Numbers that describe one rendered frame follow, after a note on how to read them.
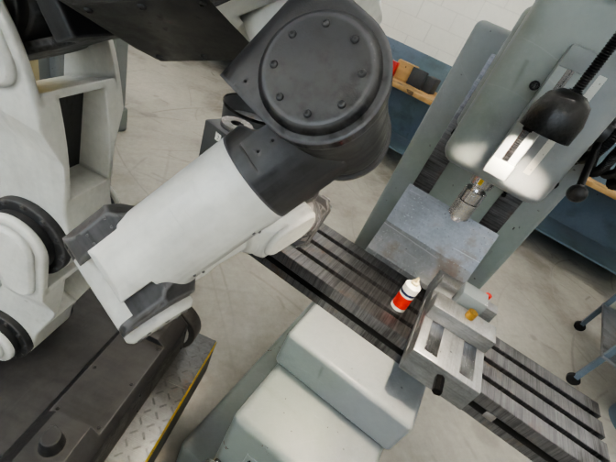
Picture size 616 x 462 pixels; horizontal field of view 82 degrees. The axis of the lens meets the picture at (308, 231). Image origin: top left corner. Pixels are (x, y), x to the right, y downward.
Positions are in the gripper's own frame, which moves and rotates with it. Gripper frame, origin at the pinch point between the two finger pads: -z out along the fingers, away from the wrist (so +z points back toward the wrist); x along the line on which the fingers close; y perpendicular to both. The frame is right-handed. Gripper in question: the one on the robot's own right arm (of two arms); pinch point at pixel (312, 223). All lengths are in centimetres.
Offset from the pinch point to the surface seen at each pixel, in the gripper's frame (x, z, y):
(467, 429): -47, -127, -94
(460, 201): 21.6, -3.2, -23.7
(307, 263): -10.0, -13.5, -1.3
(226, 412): -75, -44, -1
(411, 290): -0.4, -13.6, -26.4
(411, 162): 33, -41, -5
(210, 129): 5.1, -5.9, 40.0
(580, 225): 164, -413, -165
